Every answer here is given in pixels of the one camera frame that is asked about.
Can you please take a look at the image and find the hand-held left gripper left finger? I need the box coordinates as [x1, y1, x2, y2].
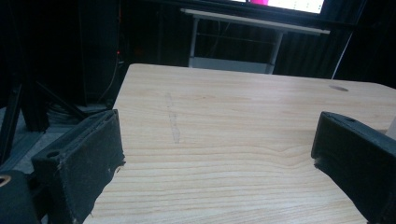
[31, 108, 126, 224]

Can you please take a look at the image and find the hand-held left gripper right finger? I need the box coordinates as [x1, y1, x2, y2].
[311, 111, 396, 224]

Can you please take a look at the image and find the black metal stand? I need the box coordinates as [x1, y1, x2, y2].
[0, 78, 90, 166]

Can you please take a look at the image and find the thin white pole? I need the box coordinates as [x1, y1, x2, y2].
[331, 31, 355, 79]

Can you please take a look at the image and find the computer monitor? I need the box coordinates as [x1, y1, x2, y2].
[232, 0, 325, 15]

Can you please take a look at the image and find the white metal desk frame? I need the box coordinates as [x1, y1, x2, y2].
[180, 7, 331, 75]

